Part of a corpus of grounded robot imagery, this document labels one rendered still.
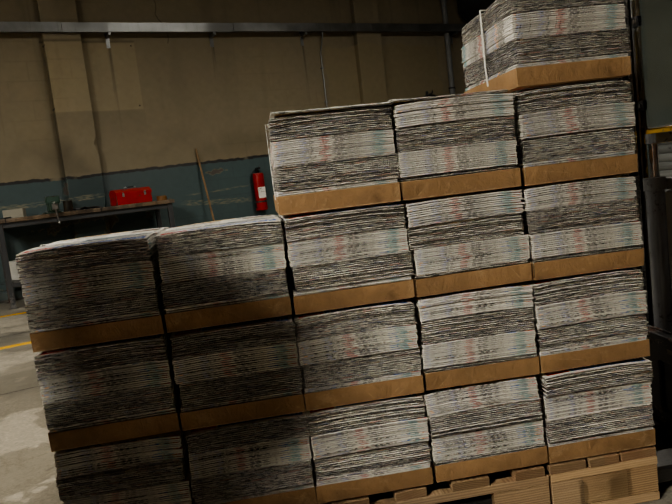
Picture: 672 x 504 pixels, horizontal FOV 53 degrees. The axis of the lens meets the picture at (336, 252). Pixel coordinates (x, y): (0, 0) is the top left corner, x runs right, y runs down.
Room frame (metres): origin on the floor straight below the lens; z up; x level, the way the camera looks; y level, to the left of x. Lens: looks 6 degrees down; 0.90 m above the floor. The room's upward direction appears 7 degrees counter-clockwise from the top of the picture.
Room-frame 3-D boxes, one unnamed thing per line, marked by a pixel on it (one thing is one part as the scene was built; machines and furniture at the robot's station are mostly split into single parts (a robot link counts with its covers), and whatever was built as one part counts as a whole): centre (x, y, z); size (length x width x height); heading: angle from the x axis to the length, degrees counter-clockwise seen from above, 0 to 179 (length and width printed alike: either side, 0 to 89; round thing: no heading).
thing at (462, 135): (1.76, -0.29, 0.95); 0.38 x 0.29 x 0.23; 6
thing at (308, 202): (1.73, 0.00, 0.86); 0.38 x 0.29 x 0.04; 6
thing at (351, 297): (1.70, 0.14, 0.40); 1.16 x 0.38 x 0.51; 97
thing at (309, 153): (1.73, -0.01, 0.95); 0.38 x 0.29 x 0.23; 6
